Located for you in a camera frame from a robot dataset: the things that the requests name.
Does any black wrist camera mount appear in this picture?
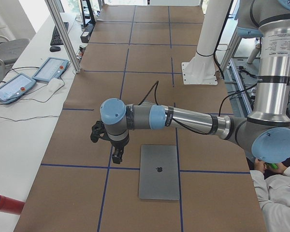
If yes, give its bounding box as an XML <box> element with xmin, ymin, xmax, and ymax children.
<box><xmin>90</xmin><ymin>120</ymin><xmax>110</xmax><ymax>143</ymax></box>

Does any blue teach pendant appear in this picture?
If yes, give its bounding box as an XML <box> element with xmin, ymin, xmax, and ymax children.
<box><xmin>32</xmin><ymin>57</ymin><xmax>69</xmax><ymax>82</ymax></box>
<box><xmin>0</xmin><ymin>73</ymin><xmax>36</xmax><ymax>104</ymax></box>

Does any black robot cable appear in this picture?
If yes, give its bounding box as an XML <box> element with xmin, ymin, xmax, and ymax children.
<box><xmin>138</xmin><ymin>81</ymin><xmax>257</xmax><ymax>135</ymax></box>

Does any red cylinder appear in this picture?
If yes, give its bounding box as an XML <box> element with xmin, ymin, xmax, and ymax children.
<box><xmin>0</xmin><ymin>195</ymin><xmax>25</xmax><ymax>215</ymax></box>

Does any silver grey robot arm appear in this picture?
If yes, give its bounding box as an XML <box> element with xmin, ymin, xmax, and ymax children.
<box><xmin>100</xmin><ymin>0</ymin><xmax>290</xmax><ymax>164</ymax></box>

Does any aluminium rail frame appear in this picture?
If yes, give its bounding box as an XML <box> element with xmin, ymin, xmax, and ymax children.
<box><xmin>221</xmin><ymin>31</ymin><xmax>261</xmax><ymax>117</ymax></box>

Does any aluminium frame post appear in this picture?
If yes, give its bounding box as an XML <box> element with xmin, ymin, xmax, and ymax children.
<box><xmin>45</xmin><ymin>0</ymin><xmax>81</xmax><ymax>73</ymax></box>

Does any grey office chair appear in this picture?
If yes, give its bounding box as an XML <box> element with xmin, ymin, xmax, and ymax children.
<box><xmin>0</xmin><ymin>25</ymin><xmax>30</xmax><ymax>73</ymax></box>

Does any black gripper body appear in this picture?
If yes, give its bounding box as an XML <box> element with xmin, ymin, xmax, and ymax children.
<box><xmin>111</xmin><ymin>136</ymin><xmax>130</xmax><ymax>152</ymax></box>

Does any black box on table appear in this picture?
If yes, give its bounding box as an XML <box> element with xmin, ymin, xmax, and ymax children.
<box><xmin>80</xmin><ymin>24</ymin><xmax>95</xmax><ymax>44</ymax></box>

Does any near blue teach pendant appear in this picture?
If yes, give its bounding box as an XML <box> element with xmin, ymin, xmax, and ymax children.
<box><xmin>0</xmin><ymin>73</ymin><xmax>36</xmax><ymax>104</ymax></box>

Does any grey closed laptop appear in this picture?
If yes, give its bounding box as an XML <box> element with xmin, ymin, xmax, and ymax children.
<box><xmin>139</xmin><ymin>145</ymin><xmax>180</xmax><ymax>200</ymax></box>

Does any black keyboard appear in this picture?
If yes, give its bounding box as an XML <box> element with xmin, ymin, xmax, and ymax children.
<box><xmin>50</xmin><ymin>26</ymin><xmax>63</xmax><ymax>46</ymax></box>

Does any far blue teach pendant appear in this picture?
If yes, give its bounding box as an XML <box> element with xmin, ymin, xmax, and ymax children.
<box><xmin>32</xmin><ymin>57</ymin><xmax>69</xmax><ymax>82</ymax></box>

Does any white folded cloth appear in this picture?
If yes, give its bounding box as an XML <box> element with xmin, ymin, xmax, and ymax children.
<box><xmin>47</xmin><ymin>78</ymin><xmax>64</xmax><ymax>93</ymax></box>

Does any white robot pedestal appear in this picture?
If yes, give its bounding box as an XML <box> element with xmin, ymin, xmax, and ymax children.
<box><xmin>182</xmin><ymin>0</ymin><xmax>233</xmax><ymax>85</ymax></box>

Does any black computer mouse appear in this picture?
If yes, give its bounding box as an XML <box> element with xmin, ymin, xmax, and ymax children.
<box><xmin>49</xmin><ymin>46</ymin><xmax>61</xmax><ymax>52</ymax></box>

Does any person in white coat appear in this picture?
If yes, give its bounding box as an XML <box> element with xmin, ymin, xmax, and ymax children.
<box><xmin>250</xmin><ymin>163</ymin><xmax>290</xmax><ymax>232</ymax></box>

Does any black shelf frame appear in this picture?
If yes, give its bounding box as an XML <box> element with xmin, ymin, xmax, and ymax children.
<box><xmin>79</xmin><ymin>0</ymin><xmax>104</xmax><ymax>28</ymax></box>

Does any person's hand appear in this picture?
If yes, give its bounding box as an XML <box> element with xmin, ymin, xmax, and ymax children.
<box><xmin>254</xmin><ymin>159</ymin><xmax>267</xmax><ymax>174</ymax></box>

